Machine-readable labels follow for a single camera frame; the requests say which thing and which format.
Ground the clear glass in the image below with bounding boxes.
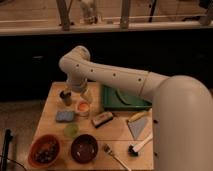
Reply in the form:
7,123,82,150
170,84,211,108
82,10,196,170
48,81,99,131
81,88,93,103

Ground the paper cup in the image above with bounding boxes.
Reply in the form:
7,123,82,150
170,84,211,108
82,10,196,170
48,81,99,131
76,101,90,117

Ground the green apple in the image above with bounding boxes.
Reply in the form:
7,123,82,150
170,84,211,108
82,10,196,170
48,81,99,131
64,123,78,138

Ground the white handled black brush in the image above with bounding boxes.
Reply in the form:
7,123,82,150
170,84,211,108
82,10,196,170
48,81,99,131
128,133,153,157

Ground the black eraser block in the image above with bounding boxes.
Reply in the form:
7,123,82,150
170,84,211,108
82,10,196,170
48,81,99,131
91,112,113,128

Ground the yellow handled grey spatula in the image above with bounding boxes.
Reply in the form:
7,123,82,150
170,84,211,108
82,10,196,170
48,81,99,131
127,111,148,140

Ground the blue sponge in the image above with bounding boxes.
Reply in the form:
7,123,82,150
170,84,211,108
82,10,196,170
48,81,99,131
56,111,74,122

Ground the orange bowl with contents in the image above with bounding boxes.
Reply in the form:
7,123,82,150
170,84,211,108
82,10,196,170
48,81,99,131
28,134,60,169

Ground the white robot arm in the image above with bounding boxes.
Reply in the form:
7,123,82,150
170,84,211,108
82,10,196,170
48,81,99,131
59,46,213,171

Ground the dark brown bowl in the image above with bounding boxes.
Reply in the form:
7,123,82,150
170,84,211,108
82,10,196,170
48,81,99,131
71,134,98,164

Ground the black stand at left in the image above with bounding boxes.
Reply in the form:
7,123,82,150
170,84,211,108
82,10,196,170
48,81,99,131
0,129,13,171

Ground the green tray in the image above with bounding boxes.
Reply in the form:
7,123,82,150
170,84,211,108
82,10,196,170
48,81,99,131
101,85,152,111

